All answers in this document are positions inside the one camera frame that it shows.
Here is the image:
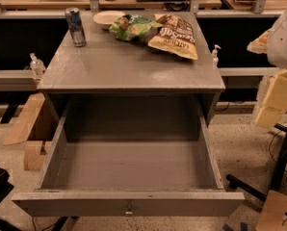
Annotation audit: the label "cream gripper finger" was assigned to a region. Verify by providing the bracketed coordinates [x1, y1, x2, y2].
[254, 70, 287, 129]
[247, 30, 271, 54]

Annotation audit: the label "redbull can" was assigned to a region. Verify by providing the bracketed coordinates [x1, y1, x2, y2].
[65, 8, 86, 47]

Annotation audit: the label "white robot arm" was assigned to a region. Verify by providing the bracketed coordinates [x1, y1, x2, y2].
[247, 9, 287, 129]

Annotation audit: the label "grey cabinet with table top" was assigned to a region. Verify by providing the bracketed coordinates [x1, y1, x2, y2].
[38, 12, 224, 121]

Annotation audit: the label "open grey top drawer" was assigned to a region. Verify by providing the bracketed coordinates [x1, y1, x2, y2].
[13, 95, 244, 217]

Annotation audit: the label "metal drawer knob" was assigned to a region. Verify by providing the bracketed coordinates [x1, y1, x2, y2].
[124, 205, 134, 217]

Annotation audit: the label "white pump bottle right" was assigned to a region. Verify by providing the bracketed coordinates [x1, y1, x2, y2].
[212, 44, 222, 68]

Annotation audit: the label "cardboard piece bottom right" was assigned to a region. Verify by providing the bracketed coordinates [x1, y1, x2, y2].
[255, 191, 287, 231]

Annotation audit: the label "green chip bag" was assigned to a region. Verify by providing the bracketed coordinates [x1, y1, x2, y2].
[109, 13, 163, 41]

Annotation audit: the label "white bowl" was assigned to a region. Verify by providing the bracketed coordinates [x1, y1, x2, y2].
[93, 11, 124, 30]

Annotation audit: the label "clear sanitizer bottle left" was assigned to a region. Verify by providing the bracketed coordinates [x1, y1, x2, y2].
[30, 53, 46, 78]

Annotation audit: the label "cardboard boxes on floor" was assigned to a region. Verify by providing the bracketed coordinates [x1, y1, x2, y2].
[3, 93, 56, 171]

